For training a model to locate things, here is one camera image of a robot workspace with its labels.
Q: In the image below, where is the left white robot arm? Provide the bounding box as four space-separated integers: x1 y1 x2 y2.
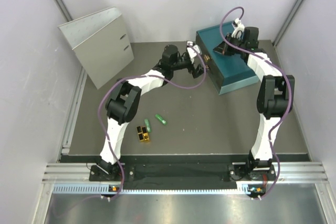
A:
89 41 206 182

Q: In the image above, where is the green tube upper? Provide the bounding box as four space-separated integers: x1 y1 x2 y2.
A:
155 114 167 125

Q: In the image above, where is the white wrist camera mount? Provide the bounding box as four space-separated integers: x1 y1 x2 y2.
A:
232 18 245 39
186 41 202 63

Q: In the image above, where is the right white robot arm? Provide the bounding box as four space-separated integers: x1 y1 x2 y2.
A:
214 20 295 180

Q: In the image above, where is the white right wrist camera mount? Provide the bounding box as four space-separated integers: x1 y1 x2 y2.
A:
232 18 245 39

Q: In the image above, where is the black mounting base plate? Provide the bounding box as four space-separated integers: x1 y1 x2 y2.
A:
89 162 275 187

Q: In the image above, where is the teal drawer cabinet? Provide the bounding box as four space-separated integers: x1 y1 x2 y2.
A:
196 25 259 95

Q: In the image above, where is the aluminium frame rail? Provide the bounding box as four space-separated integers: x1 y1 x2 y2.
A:
42 162 328 184

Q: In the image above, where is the green tube lower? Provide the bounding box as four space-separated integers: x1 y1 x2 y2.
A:
144 119 151 133

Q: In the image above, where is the purple cable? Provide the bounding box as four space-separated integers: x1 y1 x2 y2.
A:
219 7 294 200
97 45 208 200

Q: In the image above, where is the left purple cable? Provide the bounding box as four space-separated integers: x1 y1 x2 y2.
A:
97 45 208 200

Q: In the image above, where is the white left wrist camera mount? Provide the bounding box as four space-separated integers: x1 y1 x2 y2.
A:
186 41 202 63

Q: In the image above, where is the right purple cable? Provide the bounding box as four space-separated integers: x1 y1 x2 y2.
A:
219 7 294 200

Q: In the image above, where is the grey lever arch binder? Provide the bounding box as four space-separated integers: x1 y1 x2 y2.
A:
58 7 134 89

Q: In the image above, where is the grey slotted cable duct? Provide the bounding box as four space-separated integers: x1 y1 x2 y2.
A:
52 182 256 195

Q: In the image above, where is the green tube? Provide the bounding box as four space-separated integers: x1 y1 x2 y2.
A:
144 119 151 133
155 114 167 125

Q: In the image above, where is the gold makeup palette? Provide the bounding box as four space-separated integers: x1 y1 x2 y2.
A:
136 126 150 142

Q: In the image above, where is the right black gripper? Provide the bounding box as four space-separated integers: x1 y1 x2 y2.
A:
213 36 245 59

